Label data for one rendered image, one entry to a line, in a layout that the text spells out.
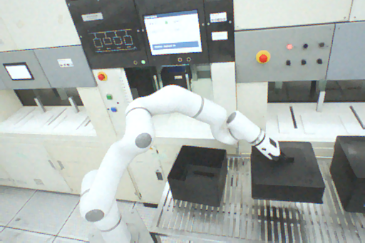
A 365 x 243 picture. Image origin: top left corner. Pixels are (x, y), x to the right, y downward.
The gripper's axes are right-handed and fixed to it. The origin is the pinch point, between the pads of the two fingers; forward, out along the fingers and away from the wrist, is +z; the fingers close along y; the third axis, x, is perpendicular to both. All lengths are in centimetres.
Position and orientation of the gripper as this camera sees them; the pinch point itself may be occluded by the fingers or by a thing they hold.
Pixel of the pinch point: (282, 157)
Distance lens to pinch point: 121.5
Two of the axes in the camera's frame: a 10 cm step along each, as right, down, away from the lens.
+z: 7.9, 5.8, 2.0
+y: 2.0, -5.6, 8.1
